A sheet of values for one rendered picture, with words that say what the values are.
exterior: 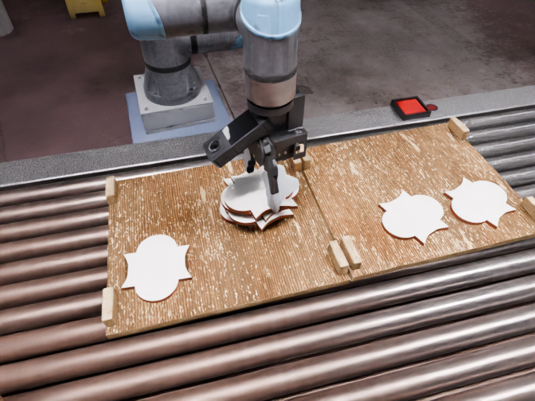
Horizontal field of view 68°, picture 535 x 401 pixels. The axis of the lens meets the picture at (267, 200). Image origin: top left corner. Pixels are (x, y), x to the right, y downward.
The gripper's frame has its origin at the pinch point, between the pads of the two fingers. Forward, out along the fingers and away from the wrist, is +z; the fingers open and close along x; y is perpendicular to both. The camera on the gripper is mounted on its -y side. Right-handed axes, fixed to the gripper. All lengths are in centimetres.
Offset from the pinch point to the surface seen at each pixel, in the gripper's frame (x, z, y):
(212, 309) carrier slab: -15.3, 6.4, -15.6
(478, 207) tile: -18.1, 5.5, 39.5
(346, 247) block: -15.9, 3.8, 9.6
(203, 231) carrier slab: 0.6, 6.5, -11.6
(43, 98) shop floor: 229, 101, -58
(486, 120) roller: 5, 8, 66
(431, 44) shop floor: 174, 101, 233
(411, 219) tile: -14.7, 5.5, 25.4
